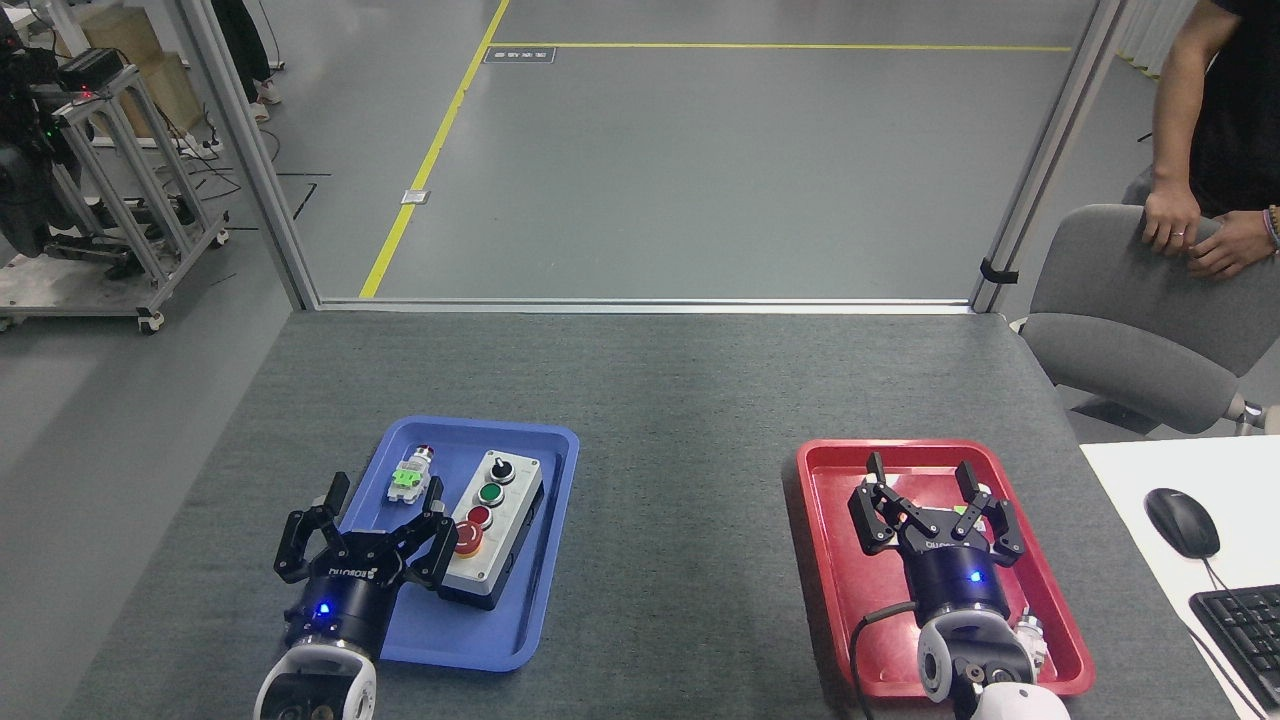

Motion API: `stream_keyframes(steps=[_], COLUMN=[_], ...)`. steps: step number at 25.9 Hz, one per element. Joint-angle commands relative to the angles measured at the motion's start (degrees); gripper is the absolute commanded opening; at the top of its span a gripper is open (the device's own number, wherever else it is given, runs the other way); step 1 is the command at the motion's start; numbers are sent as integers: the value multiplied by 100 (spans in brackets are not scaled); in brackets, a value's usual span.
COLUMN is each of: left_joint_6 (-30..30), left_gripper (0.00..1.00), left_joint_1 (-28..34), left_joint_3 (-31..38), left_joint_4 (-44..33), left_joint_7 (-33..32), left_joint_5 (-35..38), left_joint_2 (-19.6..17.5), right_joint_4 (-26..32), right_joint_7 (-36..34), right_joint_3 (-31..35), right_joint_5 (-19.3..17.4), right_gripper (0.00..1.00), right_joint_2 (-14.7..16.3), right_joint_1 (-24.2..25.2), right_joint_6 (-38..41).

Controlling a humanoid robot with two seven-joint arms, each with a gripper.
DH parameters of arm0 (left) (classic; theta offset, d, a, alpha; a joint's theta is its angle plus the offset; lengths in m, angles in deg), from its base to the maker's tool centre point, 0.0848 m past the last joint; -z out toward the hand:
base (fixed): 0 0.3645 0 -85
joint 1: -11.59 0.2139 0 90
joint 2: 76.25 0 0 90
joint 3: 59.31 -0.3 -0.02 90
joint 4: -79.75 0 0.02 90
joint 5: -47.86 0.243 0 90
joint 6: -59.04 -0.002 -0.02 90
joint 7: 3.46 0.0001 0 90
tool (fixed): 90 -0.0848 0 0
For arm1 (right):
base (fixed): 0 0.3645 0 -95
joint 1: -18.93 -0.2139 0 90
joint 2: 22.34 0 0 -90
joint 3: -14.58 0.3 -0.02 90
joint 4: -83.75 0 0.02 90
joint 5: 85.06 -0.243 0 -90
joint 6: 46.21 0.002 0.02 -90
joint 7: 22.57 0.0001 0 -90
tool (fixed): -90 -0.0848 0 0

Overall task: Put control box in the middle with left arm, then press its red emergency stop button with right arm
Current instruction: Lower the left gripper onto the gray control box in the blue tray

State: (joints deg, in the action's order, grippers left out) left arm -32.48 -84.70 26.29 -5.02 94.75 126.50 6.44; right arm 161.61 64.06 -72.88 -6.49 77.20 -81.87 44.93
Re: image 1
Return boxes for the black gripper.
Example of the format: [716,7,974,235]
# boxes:
[274,471,460,663]
[847,451,1027,627]

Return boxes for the grey control box with buttons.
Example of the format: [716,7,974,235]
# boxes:
[437,449,547,612]

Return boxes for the small green white push button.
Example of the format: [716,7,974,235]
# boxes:
[385,445,437,505]

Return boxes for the brown cardboard box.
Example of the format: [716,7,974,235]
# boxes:
[54,5,207,142]

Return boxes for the person's right hand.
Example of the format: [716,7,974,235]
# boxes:
[1141,187,1204,257]

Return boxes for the person's left hand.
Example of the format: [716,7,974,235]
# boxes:
[1187,209,1273,280]

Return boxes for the red plastic tray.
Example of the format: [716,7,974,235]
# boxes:
[795,437,1097,700]

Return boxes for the blue plastic tray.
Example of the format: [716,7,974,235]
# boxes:
[292,415,582,674]

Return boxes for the white desk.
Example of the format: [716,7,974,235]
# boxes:
[1077,434,1280,720]

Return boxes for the black computer mouse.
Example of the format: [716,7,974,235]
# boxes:
[1143,486,1223,560]

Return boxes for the grey office chair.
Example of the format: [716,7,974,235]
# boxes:
[1019,203,1280,437]

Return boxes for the black keyboard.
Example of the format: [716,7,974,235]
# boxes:
[1187,584,1280,714]

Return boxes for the black machine on cart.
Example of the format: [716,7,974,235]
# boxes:
[0,8,123,263]

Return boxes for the person in background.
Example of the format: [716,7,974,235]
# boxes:
[209,0,285,127]

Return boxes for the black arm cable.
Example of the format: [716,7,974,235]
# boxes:
[849,599,922,720]

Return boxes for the small silver white switch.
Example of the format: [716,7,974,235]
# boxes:
[1014,606,1052,672]

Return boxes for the silver frame rail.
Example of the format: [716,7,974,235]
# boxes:
[314,296,977,315]

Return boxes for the silver frame post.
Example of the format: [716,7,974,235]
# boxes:
[967,0,1132,315]
[177,0,322,312]

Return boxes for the silver aluminium frame cart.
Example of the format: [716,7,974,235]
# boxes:
[0,60,232,337]

